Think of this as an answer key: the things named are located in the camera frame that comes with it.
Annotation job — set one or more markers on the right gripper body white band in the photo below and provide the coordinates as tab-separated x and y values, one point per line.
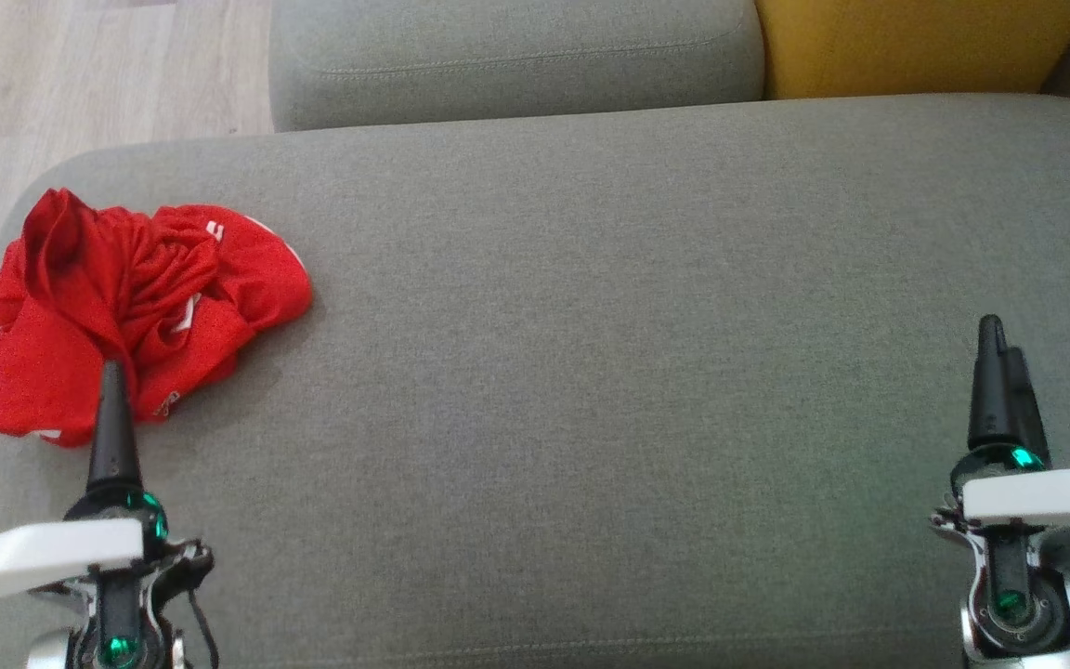
1046	497

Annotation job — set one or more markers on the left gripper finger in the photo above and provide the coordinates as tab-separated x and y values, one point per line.
113	437

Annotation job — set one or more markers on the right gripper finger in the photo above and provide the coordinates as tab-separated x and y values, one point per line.
1025	409
988	390

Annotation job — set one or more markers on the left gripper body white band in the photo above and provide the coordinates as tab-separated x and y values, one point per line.
43	557

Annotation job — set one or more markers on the red sports shorts white trim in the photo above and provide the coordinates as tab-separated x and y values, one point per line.
80	307

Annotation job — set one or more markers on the grey sofa seat cushion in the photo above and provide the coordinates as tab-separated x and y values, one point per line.
591	372

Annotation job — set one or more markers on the grey sofa back cushion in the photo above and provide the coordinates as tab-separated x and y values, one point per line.
516	56

